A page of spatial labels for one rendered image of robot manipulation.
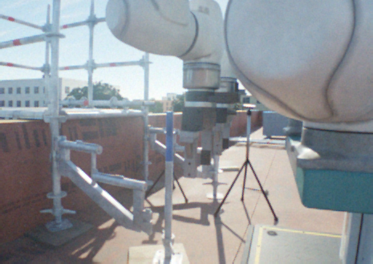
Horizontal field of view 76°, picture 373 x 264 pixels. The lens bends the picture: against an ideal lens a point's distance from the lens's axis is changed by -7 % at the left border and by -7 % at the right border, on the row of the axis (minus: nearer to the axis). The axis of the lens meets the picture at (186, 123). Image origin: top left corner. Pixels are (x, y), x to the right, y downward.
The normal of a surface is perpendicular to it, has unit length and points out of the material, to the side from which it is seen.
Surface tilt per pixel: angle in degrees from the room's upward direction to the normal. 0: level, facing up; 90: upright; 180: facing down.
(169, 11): 101
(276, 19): 96
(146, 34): 139
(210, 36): 92
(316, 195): 90
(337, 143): 83
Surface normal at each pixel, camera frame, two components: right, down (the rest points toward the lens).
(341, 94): 0.15, 0.82
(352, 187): -0.33, 0.06
